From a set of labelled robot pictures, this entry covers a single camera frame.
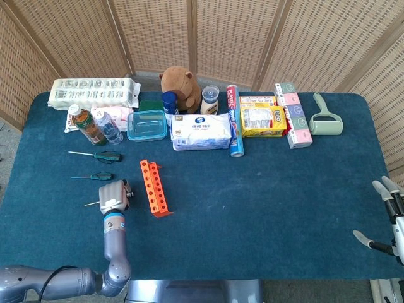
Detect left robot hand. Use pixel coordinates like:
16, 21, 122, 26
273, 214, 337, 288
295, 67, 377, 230
98, 179, 136, 216

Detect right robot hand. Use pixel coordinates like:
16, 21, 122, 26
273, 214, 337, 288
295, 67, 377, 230
352, 175, 404, 266

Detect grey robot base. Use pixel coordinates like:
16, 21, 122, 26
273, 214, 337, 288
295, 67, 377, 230
126, 278, 263, 303

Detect small green black screwdriver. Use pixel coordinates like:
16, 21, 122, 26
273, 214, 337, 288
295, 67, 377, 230
70, 172, 114, 181

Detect large green black screwdriver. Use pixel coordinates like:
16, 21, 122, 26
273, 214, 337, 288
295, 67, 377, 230
68, 150, 122, 165

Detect orange tool rack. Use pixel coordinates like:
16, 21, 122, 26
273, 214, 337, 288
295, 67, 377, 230
140, 159, 174, 218

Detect clear water bottle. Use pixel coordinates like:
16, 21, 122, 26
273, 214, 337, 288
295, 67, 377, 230
93, 108, 124, 145

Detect tea bottle green label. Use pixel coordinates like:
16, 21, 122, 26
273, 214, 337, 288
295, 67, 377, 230
69, 104, 107, 147

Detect clear container blue lid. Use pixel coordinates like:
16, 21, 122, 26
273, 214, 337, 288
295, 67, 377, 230
126, 109, 169, 143

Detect pink white snack bag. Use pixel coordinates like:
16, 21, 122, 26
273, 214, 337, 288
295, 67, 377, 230
64, 106, 135, 134

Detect dark green box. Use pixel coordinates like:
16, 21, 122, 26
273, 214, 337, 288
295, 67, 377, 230
138, 100, 165, 112

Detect white blue wipes pack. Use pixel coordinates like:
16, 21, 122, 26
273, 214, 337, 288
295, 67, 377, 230
170, 112, 236, 152

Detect blue white spray bottle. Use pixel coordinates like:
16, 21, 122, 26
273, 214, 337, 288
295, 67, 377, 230
161, 91, 180, 127

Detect green lint roller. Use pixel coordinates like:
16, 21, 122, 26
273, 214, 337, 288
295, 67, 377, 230
308, 92, 344, 136

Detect brown capybara plush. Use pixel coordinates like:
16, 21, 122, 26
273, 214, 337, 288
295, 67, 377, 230
158, 66, 203, 115

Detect white bottle clear cap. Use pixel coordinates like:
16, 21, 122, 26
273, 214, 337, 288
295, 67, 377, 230
199, 85, 220, 116

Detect blue felt table cloth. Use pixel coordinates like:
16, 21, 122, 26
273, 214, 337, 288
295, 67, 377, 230
0, 91, 404, 281

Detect pastel tissue box pack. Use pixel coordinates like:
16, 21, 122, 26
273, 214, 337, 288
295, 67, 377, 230
273, 82, 314, 150

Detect yellow snack bag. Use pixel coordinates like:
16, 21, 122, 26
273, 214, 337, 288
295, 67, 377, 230
240, 105, 288, 138

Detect red white snack box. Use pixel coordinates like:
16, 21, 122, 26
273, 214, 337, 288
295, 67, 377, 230
239, 95, 293, 137

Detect rattan folding screen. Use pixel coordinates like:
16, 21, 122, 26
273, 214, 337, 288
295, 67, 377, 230
0, 0, 404, 187

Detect white metal frame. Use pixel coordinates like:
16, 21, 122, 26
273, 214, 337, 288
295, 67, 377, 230
369, 279, 404, 303

